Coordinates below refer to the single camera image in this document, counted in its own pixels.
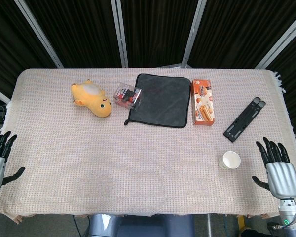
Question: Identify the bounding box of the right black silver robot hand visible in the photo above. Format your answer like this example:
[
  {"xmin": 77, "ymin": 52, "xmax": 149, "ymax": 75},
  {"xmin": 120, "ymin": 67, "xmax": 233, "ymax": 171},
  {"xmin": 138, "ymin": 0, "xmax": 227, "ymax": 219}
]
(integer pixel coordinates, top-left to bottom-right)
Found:
[{"xmin": 252, "ymin": 137, "xmax": 296, "ymax": 199}]

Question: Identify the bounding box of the white paper cup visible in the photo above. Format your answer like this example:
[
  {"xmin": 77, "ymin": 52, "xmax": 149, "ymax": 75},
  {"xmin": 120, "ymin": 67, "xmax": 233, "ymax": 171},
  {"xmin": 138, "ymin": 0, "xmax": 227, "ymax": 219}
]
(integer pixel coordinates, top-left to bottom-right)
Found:
[{"xmin": 218, "ymin": 151, "xmax": 241, "ymax": 170}]

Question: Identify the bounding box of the blue-gray robot base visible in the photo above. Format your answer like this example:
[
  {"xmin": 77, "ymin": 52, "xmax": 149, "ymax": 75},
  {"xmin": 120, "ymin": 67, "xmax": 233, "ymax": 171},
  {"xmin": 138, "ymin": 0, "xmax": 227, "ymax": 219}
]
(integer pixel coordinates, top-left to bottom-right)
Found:
[{"xmin": 88, "ymin": 214, "xmax": 195, "ymax": 237}]

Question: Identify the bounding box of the black folding stand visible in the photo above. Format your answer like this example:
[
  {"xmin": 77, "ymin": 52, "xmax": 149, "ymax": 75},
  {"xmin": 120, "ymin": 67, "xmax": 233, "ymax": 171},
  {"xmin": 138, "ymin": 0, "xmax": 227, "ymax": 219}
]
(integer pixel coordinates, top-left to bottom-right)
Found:
[{"xmin": 223, "ymin": 97, "xmax": 267, "ymax": 143}]

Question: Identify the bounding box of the black folding screen panel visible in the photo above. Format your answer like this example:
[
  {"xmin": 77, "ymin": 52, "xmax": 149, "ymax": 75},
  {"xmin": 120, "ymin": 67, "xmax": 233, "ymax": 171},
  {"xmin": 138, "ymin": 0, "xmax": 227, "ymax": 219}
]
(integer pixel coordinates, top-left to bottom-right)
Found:
[
  {"xmin": 254, "ymin": 12, "xmax": 296, "ymax": 140},
  {"xmin": 14, "ymin": 0, "xmax": 129, "ymax": 69},
  {"xmin": 0, "ymin": 0, "xmax": 64, "ymax": 104},
  {"xmin": 111, "ymin": 0, "xmax": 207, "ymax": 69},
  {"xmin": 182, "ymin": 0, "xmax": 296, "ymax": 69}
]

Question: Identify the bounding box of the orange cookie box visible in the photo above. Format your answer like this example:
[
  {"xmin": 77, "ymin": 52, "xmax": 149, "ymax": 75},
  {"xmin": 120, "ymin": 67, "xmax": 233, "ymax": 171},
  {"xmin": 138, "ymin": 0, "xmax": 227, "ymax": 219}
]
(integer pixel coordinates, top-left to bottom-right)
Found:
[{"xmin": 192, "ymin": 79, "xmax": 216, "ymax": 126}]

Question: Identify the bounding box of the beige woven tablecloth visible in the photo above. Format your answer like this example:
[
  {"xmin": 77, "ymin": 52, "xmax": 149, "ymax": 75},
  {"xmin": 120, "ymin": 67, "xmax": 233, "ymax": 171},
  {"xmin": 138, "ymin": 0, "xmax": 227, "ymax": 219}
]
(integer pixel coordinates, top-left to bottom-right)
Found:
[{"xmin": 0, "ymin": 68, "xmax": 296, "ymax": 223}]

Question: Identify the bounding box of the yellow plush toy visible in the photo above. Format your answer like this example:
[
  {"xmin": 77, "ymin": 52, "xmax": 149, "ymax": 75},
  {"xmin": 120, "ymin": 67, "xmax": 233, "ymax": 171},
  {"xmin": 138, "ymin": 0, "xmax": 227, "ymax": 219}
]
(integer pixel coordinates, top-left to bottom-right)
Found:
[{"xmin": 71, "ymin": 79, "xmax": 113, "ymax": 118}]

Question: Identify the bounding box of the gray cloth with black trim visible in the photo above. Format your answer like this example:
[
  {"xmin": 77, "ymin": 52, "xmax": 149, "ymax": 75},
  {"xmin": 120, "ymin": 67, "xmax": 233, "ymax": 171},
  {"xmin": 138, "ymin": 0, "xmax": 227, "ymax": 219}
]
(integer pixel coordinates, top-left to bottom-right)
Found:
[{"xmin": 124, "ymin": 73, "xmax": 191, "ymax": 129}]

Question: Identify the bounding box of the clear plastic box of clips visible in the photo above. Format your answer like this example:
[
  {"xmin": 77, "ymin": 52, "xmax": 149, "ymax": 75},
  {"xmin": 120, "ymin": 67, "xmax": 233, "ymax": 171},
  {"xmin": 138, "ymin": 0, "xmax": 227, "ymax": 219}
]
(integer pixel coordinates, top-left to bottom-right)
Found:
[{"xmin": 113, "ymin": 82, "xmax": 143, "ymax": 109}]

